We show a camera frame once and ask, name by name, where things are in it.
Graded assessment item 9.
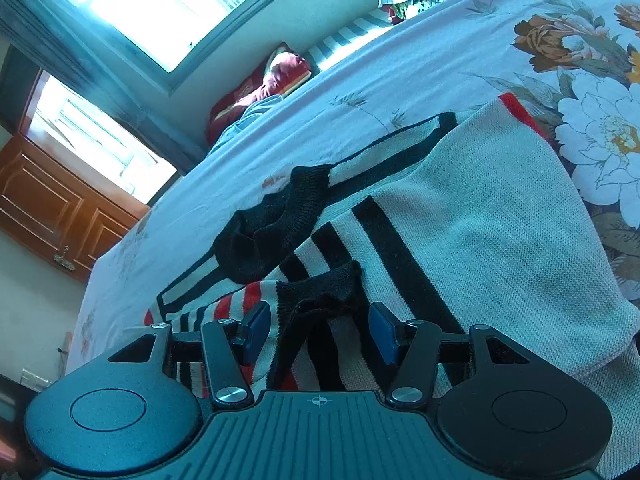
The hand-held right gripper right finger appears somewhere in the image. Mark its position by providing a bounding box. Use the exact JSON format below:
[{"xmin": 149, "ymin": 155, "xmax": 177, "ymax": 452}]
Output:
[{"xmin": 367, "ymin": 302, "xmax": 532, "ymax": 409}]

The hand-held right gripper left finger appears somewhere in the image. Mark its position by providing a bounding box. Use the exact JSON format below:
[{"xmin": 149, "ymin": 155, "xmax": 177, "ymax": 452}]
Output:
[{"xmin": 107, "ymin": 302, "xmax": 274, "ymax": 409}]

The striped knit sweater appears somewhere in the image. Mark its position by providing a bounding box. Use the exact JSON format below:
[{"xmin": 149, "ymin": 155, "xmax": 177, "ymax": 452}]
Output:
[{"xmin": 144, "ymin": 92, "xmax": 640, "ymax": 467}]

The wooden door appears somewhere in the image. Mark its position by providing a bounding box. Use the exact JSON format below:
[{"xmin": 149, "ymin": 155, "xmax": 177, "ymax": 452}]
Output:
[{"xmin": 0, "ymin": 132, "xmax": 151, "ymax": 283}]

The red pillow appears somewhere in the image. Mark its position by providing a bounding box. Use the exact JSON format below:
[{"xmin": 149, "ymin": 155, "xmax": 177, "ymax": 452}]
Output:
[{"xmin": 206, "ymin": 42, "xmax": 313, "ymax": 143}]

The door glass pane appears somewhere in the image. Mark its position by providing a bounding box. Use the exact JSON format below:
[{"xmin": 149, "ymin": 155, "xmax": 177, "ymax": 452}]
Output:
[{"xmin": 25, "ymin": 70, "xmax": 179, "ymax": 196}]

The floral bed sheet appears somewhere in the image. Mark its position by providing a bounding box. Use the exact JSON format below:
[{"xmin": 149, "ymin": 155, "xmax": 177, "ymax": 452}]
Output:
[{"xmin": 65, "ymin": 0, "xmax": 640, "ymax": 378}]

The blue curtain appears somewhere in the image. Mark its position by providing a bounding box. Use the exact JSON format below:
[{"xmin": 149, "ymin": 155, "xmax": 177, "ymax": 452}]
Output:
[{"xmin": 0, "ymin": 0, "xmax": 211, "ymax": 161}]

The grey white striped cloth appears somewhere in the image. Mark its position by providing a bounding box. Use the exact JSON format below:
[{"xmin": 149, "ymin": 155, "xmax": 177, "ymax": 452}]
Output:
[{"xmin": 305, "ymin": 7, "xmax": 396, "ymax": 73}]

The large window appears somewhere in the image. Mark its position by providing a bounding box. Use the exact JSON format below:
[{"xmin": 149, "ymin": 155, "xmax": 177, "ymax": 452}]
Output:
[{"xmin": 40, "ymin": 0, "xmax": 331, "ymax": 93}]

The metal door handle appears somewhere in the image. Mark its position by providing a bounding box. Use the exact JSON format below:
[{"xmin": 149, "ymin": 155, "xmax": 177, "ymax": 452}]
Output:
[{"xmin": 52, "ymin": 245, "xmax": 77, "ymax": 272}]

